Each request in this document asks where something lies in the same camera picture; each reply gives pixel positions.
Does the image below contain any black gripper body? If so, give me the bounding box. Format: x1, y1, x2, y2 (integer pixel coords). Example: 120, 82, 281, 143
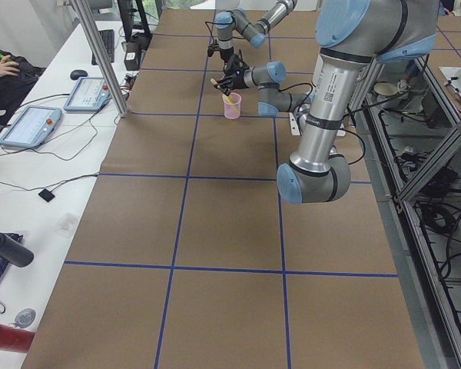
223, 66, 250, 90
207, 42, 246, 75

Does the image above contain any yellow highlighter pen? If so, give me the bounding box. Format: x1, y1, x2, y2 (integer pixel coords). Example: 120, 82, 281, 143
222, 95, 240, 116

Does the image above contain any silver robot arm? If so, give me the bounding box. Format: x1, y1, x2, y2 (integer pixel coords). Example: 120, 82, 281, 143
208, 0, 439, 204
205, 0, 297, 66

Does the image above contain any pink mesh pen holder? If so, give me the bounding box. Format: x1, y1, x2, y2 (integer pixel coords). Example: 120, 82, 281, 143
222, 92, 241, 120

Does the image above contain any black box with label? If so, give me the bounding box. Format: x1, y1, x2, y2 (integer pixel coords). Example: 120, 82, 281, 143
124, 42, 141, 71

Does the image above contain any black monitor stand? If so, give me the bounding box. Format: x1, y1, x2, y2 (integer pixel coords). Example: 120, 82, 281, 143
117, 0, 152, 48

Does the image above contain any black keyboard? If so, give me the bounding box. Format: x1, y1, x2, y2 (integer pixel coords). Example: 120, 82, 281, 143
98, 29, 115, 63

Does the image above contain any far teach pendant tablet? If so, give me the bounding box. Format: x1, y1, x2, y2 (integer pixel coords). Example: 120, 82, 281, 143
64, 77, 111, 113

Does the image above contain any teach pendant tablet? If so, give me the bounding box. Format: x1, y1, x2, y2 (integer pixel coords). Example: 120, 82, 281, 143
64, 77, 111, 113
0, 106, 62, 148

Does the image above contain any black computer mouse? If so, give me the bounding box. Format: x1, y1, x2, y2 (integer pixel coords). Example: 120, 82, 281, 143
70, 69, 88, 81

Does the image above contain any near teach pendant tablet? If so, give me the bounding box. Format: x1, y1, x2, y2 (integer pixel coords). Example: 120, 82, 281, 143
0, 106, 62, 148

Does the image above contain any small black square device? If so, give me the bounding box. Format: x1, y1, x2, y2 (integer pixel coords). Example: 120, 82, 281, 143
38, 188, 55, 202

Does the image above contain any person in dark jacket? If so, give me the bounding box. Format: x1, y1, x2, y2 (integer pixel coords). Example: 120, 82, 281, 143
0, 49, 45, 125

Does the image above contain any black water bottle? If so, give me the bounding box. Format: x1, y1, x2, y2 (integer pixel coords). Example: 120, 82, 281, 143
0, 232, 34, 268

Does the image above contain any red bottle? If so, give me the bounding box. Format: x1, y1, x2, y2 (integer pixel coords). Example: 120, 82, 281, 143
0, 324, 35, 353

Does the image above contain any aluminium frame post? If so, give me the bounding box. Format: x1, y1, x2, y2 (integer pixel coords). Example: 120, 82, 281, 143
70, 0, 128, 118

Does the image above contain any round silver keychain tag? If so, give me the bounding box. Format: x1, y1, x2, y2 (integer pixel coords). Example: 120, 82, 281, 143
13, 308, 36, 329

